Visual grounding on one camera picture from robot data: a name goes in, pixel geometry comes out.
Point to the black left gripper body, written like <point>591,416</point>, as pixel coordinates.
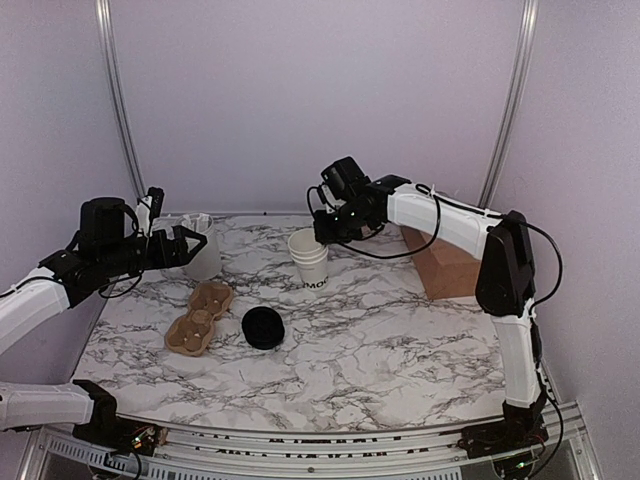
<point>118,259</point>

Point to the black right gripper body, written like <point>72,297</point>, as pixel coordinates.
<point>344,227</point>

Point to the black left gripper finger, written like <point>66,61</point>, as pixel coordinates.
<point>188,236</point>
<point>182,255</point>

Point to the stack of white paper cups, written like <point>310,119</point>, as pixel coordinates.
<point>310,258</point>

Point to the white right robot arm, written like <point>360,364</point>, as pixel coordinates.
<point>504,289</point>

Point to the brown paper takeout bag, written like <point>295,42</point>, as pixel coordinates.
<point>446,271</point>

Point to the brown cardboard cup carrier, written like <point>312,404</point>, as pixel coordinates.
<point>191,333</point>

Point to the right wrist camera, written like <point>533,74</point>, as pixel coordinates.
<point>345,179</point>

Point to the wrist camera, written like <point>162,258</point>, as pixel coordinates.
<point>149,208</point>
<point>345,179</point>

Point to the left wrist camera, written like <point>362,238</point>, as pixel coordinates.
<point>149,208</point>

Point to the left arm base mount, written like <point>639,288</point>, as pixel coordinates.
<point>117,432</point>

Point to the left aluminium frame post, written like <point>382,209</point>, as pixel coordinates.
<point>114,82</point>

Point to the aluminium frame post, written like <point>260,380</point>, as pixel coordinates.
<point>515,92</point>
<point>114,82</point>

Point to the right aluminium frame post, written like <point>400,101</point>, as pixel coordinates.
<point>515,92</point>

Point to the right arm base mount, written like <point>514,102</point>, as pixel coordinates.
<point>500,437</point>

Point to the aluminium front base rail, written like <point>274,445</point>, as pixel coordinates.
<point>449,451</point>

